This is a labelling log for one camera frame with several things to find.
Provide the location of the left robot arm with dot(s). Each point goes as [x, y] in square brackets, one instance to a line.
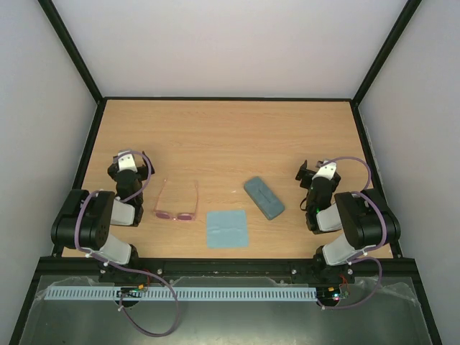
[83, 222]

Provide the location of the light blue cleaning cloth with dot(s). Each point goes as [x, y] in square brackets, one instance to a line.
[226, 229]

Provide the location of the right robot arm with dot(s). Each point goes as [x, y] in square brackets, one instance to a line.
[366, 221]

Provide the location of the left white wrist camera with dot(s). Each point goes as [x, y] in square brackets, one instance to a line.
[126, 161]

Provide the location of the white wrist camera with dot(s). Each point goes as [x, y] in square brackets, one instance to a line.
[325, 170]
[126, 161]

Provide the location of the light blue slotted cable duct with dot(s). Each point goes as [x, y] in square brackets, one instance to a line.
[187, 294]

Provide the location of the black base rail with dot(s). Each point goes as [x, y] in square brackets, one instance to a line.
[296, 271]

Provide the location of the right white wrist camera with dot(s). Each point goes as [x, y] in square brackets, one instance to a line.
[325, 170]

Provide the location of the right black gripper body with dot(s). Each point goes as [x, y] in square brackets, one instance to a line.
[303, 173]

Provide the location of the pink sunglasses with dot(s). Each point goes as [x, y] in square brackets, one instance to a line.
[175, 216]

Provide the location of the black aluminium frame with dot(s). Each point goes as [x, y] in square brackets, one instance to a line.
[396, 265]

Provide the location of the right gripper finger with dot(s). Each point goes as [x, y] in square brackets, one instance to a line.
[336, 179]
[303, 175]

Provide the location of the blue-grey glasses case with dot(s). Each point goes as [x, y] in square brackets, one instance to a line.
[264, 198]

